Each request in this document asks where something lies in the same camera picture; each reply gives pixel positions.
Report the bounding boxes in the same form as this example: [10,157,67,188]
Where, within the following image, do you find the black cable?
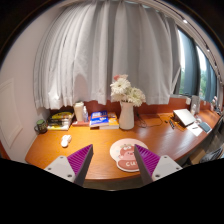
[134,112,174,129]

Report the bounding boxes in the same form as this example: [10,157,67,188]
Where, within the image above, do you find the round cartoon mouse pad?
[110,138,147,172]

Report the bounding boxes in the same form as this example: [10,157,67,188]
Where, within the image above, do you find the white paper sheet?
[187,123,202,136]

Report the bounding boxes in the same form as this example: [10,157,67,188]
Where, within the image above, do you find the black office chair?
[200,116,224,163]

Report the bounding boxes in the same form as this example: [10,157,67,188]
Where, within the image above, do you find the white ceramic vase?
[119,102,134,130]

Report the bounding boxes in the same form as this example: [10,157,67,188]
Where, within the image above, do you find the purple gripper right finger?
[133,143,184,186]

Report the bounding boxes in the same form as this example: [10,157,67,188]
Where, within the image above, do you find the dark smartphone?
[199,122,211,133]

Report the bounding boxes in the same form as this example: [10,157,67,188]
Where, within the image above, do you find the blue book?
[90,110,109,127]

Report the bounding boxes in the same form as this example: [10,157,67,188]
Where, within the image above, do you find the white and pink flowers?
[110,74,146,107]

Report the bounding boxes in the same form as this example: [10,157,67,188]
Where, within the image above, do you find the small clear bottle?
[83,106,89,122]

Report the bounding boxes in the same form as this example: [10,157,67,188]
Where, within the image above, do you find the orange yellow book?
[100,112,119,130]

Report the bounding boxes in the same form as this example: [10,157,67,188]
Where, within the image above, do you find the dark green mug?
[34,119,47,134]

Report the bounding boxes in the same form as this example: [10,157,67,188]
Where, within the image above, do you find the silver laptop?
[173,109,196,127]

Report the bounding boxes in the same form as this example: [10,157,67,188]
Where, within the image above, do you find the white cylindrical container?
[74,102,84,121]

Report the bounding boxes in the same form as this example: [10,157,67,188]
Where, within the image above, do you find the stack of yellow books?
[47,112,74,131]

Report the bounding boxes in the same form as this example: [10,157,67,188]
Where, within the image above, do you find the white computer mouse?
[61,135,72,148]

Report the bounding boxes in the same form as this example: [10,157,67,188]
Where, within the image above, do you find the white curtain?
[34,0,180,109]

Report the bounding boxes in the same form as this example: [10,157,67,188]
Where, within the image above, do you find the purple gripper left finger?
[44,143,95,187]

